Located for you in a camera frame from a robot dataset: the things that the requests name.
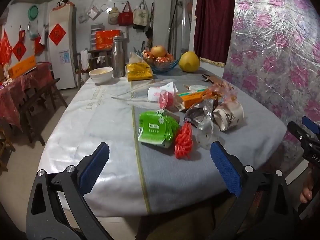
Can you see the person's right hand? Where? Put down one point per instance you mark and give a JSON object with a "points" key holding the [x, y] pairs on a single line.
{"points": [[306, 195]]}

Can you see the dark red curtain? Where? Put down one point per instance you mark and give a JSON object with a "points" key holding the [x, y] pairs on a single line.
{"points": [[212, 17]]}

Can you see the white pink-print plastic packet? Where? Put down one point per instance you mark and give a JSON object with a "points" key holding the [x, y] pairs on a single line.
{"points": [[155, 92]]}

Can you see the green wet wipe pack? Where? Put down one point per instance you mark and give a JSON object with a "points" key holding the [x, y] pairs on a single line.
{"points": [[152, 127]]}

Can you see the white refrigerator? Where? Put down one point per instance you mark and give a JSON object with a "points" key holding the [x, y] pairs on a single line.
{"points": [[62, 67]]}

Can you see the clear plastic hanging bag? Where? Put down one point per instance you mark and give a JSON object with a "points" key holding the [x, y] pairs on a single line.
{"points": [[92, 12]]}

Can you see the white ceramic bowl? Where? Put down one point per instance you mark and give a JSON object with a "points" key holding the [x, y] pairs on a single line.
{"points": [[100, 76]]}

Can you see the small beige bag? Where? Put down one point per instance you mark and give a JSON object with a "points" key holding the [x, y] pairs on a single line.
{"points": [[113, 16]]}

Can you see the white printed packet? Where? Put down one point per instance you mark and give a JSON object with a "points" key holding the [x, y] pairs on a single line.
{"points": [[197, 88]]}

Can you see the orange plastic wrapper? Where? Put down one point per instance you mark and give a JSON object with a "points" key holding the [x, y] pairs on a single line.
{"points": [[222, 92]]}

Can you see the panda plush toy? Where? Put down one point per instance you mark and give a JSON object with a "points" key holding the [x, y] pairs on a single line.
{"points": [[62, 1]]}

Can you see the floral plastic-covered mattress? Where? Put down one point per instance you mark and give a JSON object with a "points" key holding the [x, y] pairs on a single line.
{"points": [[275, 55]]}

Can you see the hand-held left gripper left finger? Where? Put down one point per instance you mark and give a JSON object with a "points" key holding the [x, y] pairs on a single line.
{"points": [[96, 165]]}

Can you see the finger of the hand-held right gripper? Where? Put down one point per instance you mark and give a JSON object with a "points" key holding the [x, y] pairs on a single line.
{"points": [[296, 130], [310, 124]]}

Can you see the green round plate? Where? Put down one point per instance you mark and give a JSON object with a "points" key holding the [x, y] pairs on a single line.
{"points": [[33, 12]]}

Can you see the red handbag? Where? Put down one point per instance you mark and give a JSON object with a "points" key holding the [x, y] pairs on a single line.
{"points": [[125, 17]]}

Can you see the orange gift box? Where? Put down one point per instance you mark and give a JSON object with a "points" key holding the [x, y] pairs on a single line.
{"points": [[107, 39]]}

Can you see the wrapped orange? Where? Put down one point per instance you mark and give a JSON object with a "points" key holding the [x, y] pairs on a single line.
{"points": [[162, 59], [170, 56], [148, 55]]}

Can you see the red patterned tablecloth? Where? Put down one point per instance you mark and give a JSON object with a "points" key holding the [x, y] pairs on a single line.
{"points": [[25, 85]]}

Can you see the yellow tissue pack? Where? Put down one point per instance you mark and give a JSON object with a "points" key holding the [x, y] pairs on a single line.
{"points": [[138, 72]]}

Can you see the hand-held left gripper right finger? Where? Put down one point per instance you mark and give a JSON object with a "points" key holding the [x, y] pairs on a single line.
{"points": [[225, 170]]}

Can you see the blue glass fruit bowl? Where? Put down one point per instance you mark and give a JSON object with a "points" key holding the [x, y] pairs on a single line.
{"points": [[162, 67]]}

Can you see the orange striped cardboard box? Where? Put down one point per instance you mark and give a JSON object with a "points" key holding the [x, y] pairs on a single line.
{"points": [[192, 100]]}

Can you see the yellow pomelo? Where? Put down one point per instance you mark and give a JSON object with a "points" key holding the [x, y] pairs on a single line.
{"points": [[189, 62]]}

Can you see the stainless steel thermos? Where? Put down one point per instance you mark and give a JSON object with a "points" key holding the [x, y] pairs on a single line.
{"points": [[118, 60]]}

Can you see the clear plastic cup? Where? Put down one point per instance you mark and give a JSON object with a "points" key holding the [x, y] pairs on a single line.
{"points": [[206, 135]]}

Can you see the beige tote bag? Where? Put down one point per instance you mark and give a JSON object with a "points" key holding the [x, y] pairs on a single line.
{"points": [[140, 16]]}

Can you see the silver foil bag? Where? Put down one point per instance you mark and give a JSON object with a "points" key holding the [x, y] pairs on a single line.
{"points": [[197, 116]]}

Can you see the apple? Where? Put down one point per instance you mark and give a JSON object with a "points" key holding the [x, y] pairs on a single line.
{"points": [[158, 51]]}

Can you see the paper cup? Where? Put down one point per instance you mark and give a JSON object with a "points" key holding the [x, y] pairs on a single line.
{"points": [[230, 116]]}

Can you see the red jelly cup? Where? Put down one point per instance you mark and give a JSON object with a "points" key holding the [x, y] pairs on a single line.
{"points": [[166, 101]]}

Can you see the red diamond paper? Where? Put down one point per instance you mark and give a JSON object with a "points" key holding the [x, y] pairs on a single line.
{"points": [[19, 51], [57, 34]]}

